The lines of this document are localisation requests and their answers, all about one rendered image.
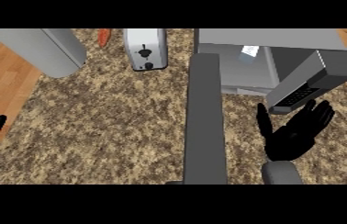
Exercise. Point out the silver toaster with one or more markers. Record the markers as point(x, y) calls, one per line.
point(145, 48)

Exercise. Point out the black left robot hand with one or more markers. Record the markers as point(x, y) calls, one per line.
point(2, 121)

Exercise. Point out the white milk carton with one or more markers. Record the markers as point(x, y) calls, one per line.
point(250, 51)

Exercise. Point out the orange carrot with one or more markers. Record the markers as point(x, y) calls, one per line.
point(104, 37)

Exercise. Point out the dark grey microwave door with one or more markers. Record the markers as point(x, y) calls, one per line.
point(204, 120)

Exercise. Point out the grey microwave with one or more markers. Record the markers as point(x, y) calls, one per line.
point(275, 65)

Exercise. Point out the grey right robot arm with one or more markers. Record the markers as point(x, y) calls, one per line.
point(281, 173)

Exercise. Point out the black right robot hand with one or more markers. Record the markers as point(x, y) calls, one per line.
point(288, 139)

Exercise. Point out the grey rounded appliance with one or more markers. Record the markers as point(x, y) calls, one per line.
point(45, 50)

